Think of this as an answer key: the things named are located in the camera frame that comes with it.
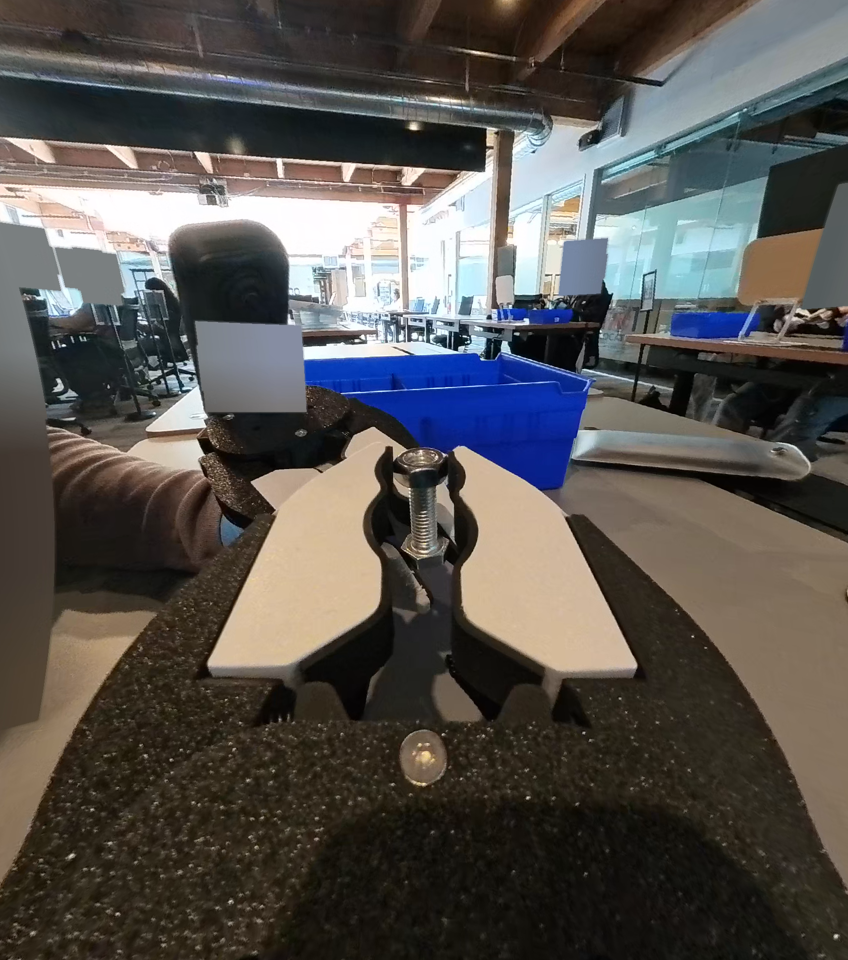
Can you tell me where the grey ceiling duct pipe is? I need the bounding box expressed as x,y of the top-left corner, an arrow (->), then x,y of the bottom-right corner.
0,37 -> 554,151

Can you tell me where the black office chair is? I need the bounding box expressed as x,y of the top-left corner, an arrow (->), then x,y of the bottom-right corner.
22,288 -> 200,423

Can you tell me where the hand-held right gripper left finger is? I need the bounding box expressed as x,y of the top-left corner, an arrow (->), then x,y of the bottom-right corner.
208,441 -> 395,687

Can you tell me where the black ceiling panel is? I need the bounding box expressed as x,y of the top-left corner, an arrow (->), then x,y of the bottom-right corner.
0,71 -> 488,172

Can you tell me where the black monitor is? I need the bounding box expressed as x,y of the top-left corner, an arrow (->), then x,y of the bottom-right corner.
757,142 -> 848,240

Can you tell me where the grey pouch with snap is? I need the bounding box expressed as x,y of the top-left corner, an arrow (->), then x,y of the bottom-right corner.
570,429 -> 812,481

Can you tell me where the wooden table with black legs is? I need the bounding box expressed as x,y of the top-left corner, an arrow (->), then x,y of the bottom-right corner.
626,330 -> 848,436

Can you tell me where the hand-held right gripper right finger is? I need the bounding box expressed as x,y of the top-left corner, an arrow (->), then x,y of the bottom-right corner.
450,446 -> 638,702

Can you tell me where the person's left forearm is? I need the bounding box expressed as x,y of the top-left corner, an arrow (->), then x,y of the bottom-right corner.
47,426 -> 224,575

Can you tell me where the silver hex bolt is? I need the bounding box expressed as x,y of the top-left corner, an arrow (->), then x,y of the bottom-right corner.
391,447 -> 449,541

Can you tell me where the long office table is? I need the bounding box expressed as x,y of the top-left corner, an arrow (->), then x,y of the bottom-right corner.
394,311 -> 601,365

